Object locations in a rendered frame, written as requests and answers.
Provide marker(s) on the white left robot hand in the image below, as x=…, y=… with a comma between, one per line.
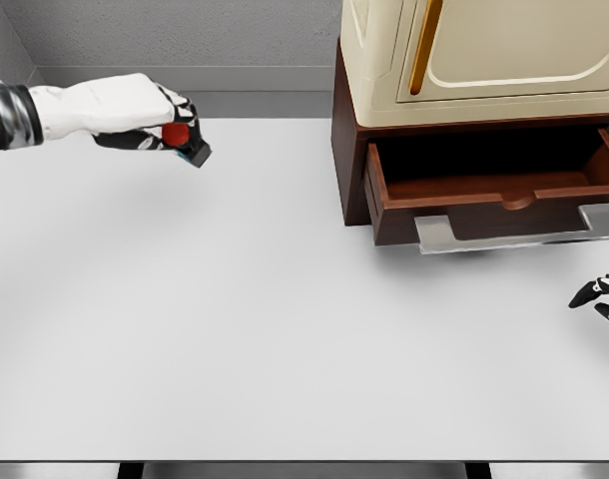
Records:
x=130, y=106

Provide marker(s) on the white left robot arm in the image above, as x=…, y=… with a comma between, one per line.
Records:
x=20, y=112

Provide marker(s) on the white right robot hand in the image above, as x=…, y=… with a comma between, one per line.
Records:
x=600, y=288

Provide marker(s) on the brown wooden drawer cabinet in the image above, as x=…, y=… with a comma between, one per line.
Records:
x=349, y=164

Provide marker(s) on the black switch with red button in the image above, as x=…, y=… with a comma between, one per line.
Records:
x=190, y=147

